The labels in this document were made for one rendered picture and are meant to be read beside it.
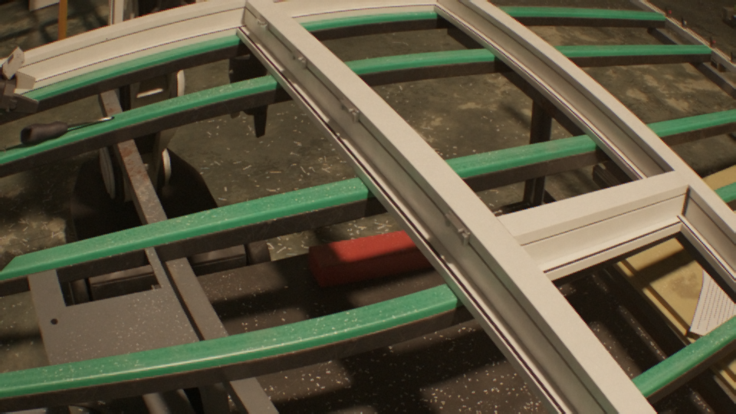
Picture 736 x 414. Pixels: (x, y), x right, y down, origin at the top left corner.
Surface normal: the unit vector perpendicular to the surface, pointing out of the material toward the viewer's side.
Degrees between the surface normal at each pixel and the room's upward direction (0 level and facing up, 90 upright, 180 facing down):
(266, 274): 0
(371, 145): 90
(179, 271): 0
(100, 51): 90
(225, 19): 90
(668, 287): 0
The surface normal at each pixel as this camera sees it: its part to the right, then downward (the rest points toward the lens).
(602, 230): 0.40, 0.51
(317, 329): 0.04, -0.84
